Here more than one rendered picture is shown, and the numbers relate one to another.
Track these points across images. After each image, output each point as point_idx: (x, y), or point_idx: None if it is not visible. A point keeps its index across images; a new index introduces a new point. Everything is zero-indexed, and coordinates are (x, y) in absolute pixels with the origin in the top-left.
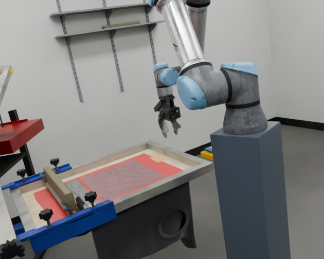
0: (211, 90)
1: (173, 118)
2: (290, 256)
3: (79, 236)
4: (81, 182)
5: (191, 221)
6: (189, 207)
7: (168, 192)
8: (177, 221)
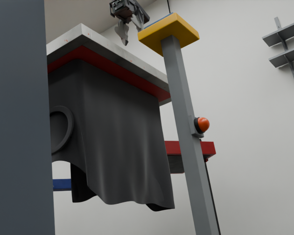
0: None
1: (116, 10)
2: None
3: (75, 202)
4: None
5: (81, 136)
6: (75, 109)
7: (50, 85)
8: (61, 131)
